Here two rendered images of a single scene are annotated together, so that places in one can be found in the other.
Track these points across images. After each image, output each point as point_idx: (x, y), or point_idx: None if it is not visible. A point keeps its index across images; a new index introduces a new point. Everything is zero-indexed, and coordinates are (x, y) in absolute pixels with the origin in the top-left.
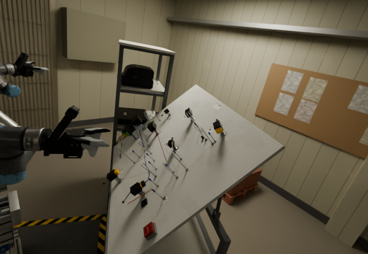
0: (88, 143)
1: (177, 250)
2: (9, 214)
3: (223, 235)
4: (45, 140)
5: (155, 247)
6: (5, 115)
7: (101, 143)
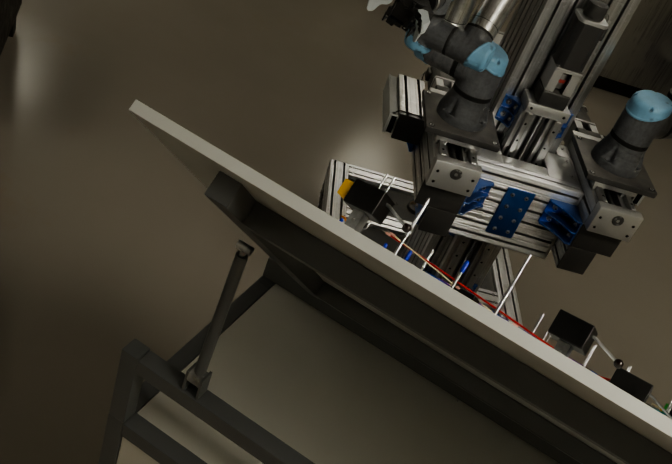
0: None
1: (224, 379)
2: (434, 157)
3: (146, 350)
4: None
5: (267, 356)
6: (496, 2)
7: None
